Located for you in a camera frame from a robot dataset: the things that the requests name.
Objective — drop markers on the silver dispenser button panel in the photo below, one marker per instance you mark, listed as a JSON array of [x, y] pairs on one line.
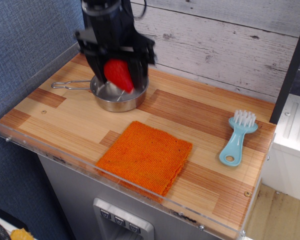
[[118, 224]]

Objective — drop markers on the white side counter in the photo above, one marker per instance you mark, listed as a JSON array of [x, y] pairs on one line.
[[281, 170]]

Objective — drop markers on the black right upright post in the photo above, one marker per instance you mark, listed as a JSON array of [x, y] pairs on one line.
[[286, 85]]

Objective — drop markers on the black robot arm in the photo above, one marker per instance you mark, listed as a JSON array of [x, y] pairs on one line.
[[105, 5]]

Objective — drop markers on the light blue dish brush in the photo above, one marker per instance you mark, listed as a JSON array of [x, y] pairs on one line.
[[242, 122]]

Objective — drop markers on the grey toy fridge cabinet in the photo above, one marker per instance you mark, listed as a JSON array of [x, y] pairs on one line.
[[76, 190]]

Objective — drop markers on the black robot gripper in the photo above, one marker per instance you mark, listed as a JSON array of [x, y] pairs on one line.
[[110, 33]]

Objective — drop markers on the small steel pan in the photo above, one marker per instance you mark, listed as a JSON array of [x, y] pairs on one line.
[[108, 96]]

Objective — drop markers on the clear acrylic guard rail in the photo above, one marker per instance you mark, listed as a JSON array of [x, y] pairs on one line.
[[68, 125]]

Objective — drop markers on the orange knitted napkin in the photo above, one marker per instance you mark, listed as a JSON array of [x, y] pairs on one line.
[[147, 157]]

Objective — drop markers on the red toy strawberry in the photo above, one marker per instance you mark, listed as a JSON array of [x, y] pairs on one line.
[[117, 72]]

